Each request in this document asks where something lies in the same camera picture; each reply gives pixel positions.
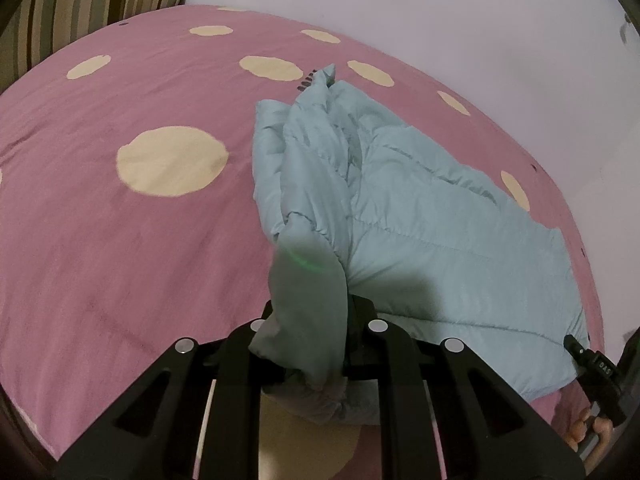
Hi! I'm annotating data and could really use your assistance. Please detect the light teal puffer jacket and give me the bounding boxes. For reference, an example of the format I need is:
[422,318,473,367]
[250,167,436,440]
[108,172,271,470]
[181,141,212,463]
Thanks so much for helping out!
[250,67,589,425]

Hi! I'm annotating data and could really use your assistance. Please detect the person's right hand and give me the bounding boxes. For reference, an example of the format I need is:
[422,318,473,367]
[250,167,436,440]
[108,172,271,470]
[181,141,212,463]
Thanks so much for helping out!
[563,408,613,463]

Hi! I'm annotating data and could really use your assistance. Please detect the pink polka dot bedsheet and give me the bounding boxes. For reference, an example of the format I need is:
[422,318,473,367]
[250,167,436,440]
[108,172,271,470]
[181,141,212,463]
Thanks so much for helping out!
[1,6,603,479]

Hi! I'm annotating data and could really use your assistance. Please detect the striped green brown pillow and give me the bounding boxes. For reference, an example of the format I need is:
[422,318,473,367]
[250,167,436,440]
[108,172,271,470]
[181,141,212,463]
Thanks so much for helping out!
[1,0,184,89]

